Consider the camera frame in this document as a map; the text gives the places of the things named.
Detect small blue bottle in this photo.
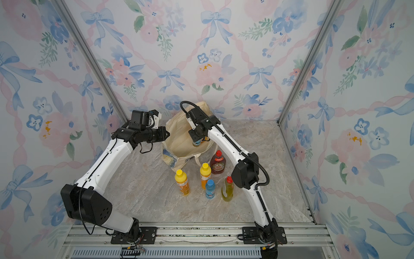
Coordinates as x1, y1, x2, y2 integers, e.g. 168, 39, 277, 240
193, 137, 210, 147
205, 179, 216, 199

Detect dark red soap bottle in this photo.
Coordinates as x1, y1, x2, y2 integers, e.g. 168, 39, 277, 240
210, 150, 226, 174

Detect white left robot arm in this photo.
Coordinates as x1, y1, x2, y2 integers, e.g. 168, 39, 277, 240
60, 126, 170, 240

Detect green soap bottle red cap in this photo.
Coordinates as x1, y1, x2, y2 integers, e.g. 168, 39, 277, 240
221, 177, 234, 202

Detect orange bottle yellow cap right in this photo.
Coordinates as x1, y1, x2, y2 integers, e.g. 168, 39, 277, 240
199, 163, 211, 190

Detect orange bottle yellow cap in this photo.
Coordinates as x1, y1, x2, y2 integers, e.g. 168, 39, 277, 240
199, 163, 211, 190
175, 169, 190, 196

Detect orange bottle yellow cap left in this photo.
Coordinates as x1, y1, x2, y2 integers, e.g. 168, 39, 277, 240
175, 169, 190, 196

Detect small blue bottle front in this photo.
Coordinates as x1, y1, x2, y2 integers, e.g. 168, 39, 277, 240
205, 179, 216, 199

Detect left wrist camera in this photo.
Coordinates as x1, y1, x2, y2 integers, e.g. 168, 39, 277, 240
128, 110, 162, 130

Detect aluminium corner post right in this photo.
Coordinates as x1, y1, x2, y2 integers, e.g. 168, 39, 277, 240
277, 0, 343, 126

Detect aluminium corner post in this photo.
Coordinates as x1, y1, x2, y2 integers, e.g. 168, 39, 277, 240
277, 0, 343, 126
51, 0, 128, 123

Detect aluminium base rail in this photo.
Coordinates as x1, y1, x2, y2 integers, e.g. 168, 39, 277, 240
57, 222, 339, 259

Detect aluminium corner post left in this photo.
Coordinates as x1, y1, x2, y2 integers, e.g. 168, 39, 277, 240
51, 0, 128, 123

